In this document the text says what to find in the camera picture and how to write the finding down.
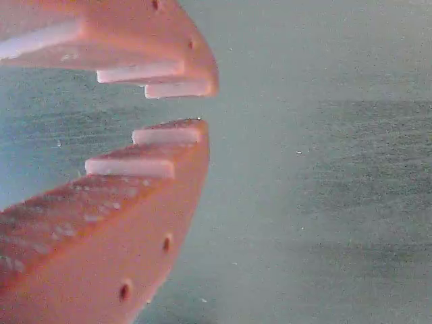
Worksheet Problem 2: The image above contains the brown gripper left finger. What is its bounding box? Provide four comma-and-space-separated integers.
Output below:
0, 117, 211, 324

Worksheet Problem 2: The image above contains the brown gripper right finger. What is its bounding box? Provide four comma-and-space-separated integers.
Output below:
0, 0, 219, 100

